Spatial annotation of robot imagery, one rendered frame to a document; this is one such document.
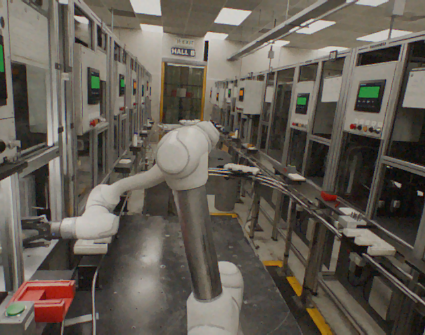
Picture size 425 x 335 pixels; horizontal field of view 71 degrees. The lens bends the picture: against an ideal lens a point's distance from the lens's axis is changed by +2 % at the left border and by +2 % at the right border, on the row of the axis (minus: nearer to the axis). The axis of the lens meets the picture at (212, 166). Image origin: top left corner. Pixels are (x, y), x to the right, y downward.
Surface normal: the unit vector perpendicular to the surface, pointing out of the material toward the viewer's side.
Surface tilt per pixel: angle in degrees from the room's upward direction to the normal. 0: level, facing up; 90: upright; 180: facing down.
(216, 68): 90
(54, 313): 90
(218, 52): 90
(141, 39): 90
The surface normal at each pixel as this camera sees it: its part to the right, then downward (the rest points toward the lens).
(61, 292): 0.14, 0.26
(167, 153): -0.20, 0.11
